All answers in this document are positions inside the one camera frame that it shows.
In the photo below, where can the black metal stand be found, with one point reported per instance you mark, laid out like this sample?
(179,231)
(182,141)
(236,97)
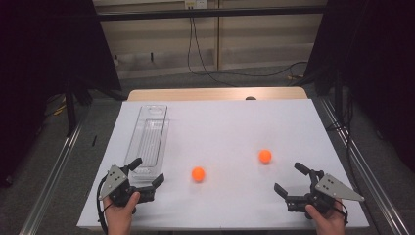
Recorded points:
(70,107)

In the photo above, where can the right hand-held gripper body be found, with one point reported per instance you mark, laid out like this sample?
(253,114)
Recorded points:
(326,191)

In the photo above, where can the black horizontal bar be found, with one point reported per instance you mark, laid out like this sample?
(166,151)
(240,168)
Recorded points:
(212,13)

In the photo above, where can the black curtain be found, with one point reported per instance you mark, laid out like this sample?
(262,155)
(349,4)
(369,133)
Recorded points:
(375,49)
(49,49)

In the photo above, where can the orange ping-pong ball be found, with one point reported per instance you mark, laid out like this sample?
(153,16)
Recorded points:
(265,156)
(198,174)

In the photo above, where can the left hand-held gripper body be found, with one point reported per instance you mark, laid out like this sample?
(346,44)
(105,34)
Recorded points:
(119,191)

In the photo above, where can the white wall outlet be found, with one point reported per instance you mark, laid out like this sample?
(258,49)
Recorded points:
(195,4)

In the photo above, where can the metal floor rail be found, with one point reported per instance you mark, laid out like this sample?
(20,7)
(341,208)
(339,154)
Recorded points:
(368,169)
(52,176)

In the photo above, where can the small black floor item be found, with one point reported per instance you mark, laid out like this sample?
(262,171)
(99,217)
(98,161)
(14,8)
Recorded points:
(94,140)

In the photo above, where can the yellow plug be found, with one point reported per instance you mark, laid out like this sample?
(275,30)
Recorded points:
(294,77)

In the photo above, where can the dark round table grommet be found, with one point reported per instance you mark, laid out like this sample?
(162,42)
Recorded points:
(250,98)

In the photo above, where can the person's right hand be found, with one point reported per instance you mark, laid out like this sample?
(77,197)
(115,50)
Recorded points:
(328,223)

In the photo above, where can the white table cover sheet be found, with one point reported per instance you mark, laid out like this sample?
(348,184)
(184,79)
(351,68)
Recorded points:
(228,130)

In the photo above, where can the clear plastic tray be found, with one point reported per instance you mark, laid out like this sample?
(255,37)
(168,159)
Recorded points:
(148,140)

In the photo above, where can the person's left hand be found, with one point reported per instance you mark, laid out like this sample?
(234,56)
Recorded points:
(119,217)

